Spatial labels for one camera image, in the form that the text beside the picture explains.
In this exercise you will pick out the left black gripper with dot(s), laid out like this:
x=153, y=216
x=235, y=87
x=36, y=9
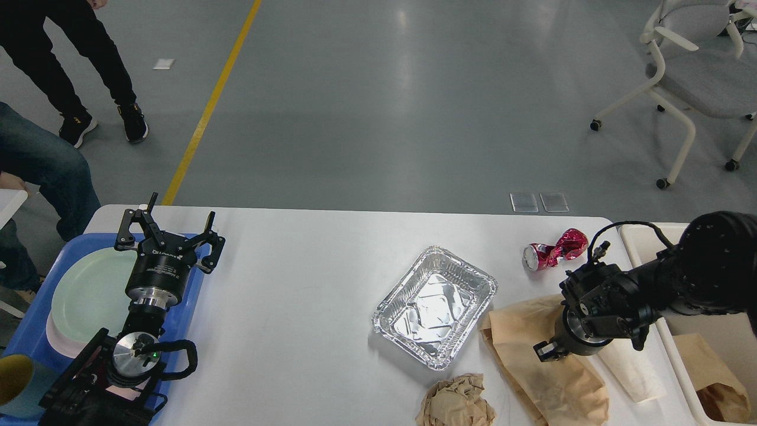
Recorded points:
x=161, y=272

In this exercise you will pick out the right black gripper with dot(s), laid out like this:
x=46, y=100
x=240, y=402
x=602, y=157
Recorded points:
x=569, y=339

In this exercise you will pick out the brown paper bag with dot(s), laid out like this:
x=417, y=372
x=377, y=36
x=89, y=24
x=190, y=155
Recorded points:
x=721, y=394
x=568, y=391

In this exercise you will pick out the green plate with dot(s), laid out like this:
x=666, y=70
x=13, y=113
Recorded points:
x=91, y=295

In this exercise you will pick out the brown paper ball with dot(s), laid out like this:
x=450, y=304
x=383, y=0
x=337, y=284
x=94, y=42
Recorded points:
x=456, y=401

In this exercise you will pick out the aluminium foil tray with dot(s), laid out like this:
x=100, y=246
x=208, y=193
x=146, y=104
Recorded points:
x=433, y=308

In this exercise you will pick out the dark green mug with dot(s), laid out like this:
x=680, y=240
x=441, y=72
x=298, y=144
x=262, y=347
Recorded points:
x=24, y=382

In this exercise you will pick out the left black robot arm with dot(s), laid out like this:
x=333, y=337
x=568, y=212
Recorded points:
x=75, y=398

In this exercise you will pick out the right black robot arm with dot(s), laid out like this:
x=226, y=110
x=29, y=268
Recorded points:
x=710, y=271

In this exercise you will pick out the white paper cup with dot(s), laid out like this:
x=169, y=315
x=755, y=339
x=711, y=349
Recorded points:
x=633, y=369

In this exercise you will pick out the red foil wrapper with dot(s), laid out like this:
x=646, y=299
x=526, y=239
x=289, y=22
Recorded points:
x=571, y=245

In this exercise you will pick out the pink plate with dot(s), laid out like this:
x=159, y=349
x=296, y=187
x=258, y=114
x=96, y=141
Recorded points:
x=63, y=345

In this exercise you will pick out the right floor outlet plate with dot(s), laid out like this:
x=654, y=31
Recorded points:
x=554, y=202

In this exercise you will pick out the floor outlet plate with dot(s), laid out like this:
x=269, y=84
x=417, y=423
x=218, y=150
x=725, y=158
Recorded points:
x=524, y=202
x=554, y=202

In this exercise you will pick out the left floor outlet plate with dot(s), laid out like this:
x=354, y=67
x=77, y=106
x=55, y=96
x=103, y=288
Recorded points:
x=524, y=202

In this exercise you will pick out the brown paper bag in bin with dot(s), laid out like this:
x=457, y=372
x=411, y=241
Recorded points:
x=721, y=394

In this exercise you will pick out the beige plastic bin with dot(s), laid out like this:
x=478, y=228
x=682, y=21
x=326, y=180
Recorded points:
x=730, y=336

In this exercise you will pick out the white paper scrap on floor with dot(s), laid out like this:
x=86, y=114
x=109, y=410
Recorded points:
x=163, y=64

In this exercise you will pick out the white grey office chair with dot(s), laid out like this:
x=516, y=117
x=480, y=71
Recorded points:
x=696, y=53

